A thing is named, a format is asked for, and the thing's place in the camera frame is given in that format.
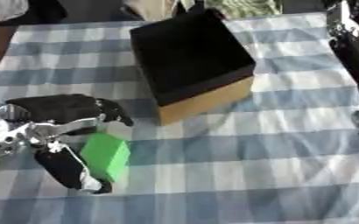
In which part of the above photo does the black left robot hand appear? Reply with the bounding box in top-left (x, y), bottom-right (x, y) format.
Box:
top-left (4, 93), bottom-right (137, 195)

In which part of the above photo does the green rectangular block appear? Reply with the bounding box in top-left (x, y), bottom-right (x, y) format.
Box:
top-left (78, 132), bottom-right (132, 184)

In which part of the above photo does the tan cardboard box black inside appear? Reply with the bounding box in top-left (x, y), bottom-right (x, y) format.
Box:
top-left (129, 8), bottom-right (258, 127)

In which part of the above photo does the person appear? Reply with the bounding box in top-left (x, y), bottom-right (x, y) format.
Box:
top-left (0, 0), bottom-right (32, 29)

